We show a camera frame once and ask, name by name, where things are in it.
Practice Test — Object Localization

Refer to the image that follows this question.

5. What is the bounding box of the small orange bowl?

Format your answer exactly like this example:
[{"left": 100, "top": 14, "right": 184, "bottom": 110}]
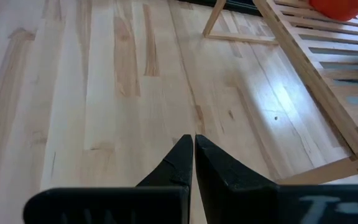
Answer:
[{"left": 308, "top": 0, "right": 358, "bottom": 22}]

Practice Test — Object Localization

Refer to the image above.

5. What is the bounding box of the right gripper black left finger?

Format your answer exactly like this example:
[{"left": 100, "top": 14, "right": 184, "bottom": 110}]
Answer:
[{"left": 22, "top": 134, "right": 195, "bottom": 224}]

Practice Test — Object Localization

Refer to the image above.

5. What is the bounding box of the black aluminium table frame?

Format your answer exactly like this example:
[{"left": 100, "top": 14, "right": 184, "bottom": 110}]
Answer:
[{"left": 178, "top": 0, "right": 263, "bottom": 17}]

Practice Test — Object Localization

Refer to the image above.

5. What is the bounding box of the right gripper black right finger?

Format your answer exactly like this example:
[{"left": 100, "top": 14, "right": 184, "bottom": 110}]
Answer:
[{"left": 194, "top": 134, "right": 358, "bottom": 224}]

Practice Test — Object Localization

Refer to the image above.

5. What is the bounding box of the slatted wooden shelf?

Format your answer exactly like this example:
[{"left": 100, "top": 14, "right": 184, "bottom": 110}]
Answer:
[{"left": 202, "top": 0, "right": 358, "bottom": 186}]

